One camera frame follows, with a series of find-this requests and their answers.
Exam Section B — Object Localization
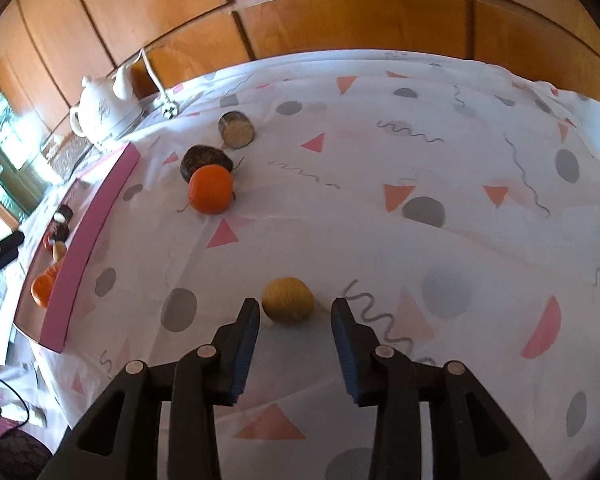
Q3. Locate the black cable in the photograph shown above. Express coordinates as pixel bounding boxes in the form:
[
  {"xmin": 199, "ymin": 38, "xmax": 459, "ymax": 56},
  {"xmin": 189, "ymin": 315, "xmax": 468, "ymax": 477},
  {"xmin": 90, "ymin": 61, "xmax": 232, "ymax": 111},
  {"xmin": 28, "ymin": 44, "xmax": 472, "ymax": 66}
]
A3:
[{"xmin": 0, "ymin": 372, "xmax": 33, "ymax": 428}]

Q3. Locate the wooden wardrobe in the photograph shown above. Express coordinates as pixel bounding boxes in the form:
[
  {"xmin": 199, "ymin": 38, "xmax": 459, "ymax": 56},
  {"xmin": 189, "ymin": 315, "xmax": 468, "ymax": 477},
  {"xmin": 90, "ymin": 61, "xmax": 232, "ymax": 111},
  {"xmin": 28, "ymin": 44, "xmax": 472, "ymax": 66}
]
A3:
[{"xmin": 0, "ymin": 0, "xmax": 600, "ymax": 221}]

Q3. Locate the dark brown round fruit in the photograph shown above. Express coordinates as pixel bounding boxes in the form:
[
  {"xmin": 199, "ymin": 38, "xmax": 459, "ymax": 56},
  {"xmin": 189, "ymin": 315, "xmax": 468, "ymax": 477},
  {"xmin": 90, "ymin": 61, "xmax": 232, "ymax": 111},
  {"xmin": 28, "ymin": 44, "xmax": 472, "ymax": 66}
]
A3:
[{"xmin": 180, "ymin": 145, "xmax": 234, "ymax": 186}]

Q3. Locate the white power cable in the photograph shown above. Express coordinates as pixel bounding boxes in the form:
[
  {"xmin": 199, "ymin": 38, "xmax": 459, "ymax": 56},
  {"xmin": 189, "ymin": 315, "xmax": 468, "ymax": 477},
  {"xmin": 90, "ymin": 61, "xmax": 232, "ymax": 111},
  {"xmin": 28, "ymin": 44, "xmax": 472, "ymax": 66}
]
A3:
[{"xmin": 139, "ymin": 49, "xmax": 181, "ymax": 120}]

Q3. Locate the pink tray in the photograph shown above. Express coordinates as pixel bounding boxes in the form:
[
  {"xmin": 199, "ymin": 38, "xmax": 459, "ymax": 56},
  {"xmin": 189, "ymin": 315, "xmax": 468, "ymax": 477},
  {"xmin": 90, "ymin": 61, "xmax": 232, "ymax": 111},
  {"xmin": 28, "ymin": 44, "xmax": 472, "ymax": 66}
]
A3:
[{"xmin": 10, "ymin": 141, "xmax": 142, "ymax": 353}]

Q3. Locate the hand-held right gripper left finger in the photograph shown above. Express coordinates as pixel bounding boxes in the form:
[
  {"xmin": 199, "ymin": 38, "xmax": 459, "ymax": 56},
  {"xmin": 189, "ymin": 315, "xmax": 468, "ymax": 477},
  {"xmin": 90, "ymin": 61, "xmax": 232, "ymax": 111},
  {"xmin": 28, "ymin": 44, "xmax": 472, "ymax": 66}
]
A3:
[{"xmin": 37, "ymin": 298, "xmax": 261, "ymax": 480}]

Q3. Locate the patterned white tablecloth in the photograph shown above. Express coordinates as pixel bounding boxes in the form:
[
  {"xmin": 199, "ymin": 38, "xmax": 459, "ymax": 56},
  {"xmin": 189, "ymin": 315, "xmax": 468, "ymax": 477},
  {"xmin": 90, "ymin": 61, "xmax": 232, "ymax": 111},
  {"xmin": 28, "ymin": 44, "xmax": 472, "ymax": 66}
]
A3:
[{"xmin": 0, "ymin": 49, "xmax": 600, "ymax": 480}]

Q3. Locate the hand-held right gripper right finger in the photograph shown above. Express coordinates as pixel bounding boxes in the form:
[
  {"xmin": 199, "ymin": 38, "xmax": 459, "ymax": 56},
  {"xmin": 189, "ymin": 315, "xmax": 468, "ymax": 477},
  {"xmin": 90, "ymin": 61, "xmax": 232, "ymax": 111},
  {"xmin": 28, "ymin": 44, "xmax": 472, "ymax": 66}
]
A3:
[{"xmin": 330, "ymin": 298, "xmax": 551, "ymax": 480}]

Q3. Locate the yellow round fruit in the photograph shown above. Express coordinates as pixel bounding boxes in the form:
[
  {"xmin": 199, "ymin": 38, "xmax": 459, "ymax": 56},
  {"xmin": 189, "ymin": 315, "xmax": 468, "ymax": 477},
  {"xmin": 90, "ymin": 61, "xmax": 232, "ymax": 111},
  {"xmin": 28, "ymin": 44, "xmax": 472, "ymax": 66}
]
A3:
[{"xmin": 261, "ymin": 277, "xmax": 315, "ymax": 323}]

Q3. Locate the small red fruit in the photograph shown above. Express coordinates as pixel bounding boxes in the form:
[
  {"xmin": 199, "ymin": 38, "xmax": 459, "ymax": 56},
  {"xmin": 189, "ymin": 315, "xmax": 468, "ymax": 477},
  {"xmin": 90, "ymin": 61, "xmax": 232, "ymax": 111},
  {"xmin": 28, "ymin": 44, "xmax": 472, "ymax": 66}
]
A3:
[{"xmin": 44, "ymin": 224, "xmax": 70, "ymax": 250}]

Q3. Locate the window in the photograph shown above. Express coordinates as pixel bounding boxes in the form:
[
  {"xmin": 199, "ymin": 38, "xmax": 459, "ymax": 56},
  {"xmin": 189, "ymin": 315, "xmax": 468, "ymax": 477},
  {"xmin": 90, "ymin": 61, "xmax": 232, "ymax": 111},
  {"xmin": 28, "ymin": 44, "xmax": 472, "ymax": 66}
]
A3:
[{"xmin": 0, "ymin": 45, "xmax": 56, "ymax": 221}]

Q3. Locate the orange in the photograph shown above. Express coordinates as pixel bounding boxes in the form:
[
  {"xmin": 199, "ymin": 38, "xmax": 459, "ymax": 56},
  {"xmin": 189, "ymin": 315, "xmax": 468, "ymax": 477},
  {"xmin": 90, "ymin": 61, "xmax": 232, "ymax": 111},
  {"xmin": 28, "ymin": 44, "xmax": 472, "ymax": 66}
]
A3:
[{"xmin": 188, "ymin": 164, "xmax": 234, "ymax": 216}]

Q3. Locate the halved kiwi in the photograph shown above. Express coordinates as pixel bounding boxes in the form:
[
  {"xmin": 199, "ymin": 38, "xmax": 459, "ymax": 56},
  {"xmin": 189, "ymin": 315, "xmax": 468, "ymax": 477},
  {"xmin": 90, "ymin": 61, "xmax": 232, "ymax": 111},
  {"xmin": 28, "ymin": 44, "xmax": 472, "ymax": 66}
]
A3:
[{"xmin": 217, "ymin": 111, "xmax": 256, "ymax": 150}]

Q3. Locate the white kettle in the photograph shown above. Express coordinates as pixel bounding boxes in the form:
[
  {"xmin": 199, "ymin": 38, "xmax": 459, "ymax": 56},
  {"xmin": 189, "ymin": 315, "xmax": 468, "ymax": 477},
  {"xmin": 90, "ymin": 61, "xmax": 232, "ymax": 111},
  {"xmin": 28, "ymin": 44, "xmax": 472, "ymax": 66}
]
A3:
[{"xmin": 69, "ymin": 66, "xmax": 146, "ymax": 148}]

